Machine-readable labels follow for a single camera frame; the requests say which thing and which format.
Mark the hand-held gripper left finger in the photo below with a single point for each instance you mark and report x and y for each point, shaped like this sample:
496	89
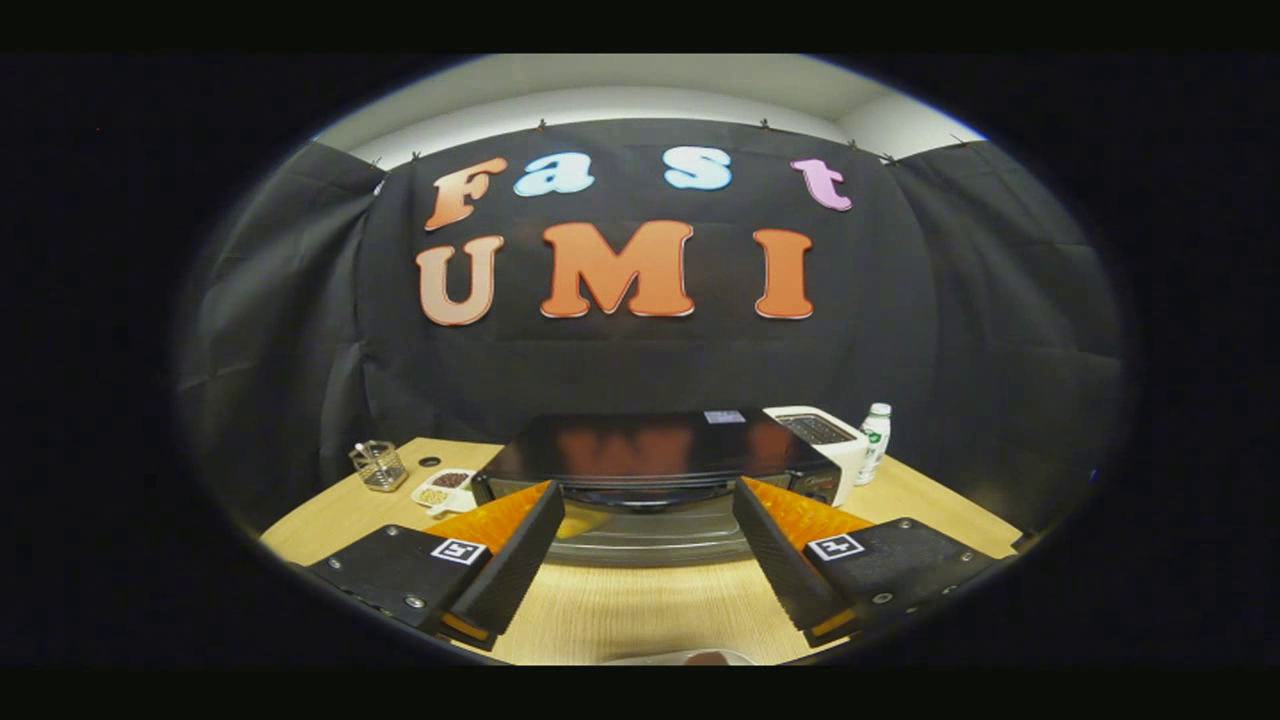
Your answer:
518	572

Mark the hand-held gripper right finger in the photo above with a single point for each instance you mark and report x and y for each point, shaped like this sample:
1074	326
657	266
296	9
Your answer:
778	570

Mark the white plate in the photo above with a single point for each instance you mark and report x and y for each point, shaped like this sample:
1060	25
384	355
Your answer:
640	658

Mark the white drink bottle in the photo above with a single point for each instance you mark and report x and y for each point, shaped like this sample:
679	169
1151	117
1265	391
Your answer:
874	445

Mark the black toaster oven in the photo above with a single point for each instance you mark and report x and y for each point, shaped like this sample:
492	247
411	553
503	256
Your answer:
640	445

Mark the black backdrop cloth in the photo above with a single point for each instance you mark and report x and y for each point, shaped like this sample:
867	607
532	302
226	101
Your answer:
640	370

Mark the white bread toaster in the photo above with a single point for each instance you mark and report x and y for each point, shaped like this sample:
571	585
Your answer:
848	455

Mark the white divided snack dish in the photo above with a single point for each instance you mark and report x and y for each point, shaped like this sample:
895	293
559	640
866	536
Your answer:
445	492

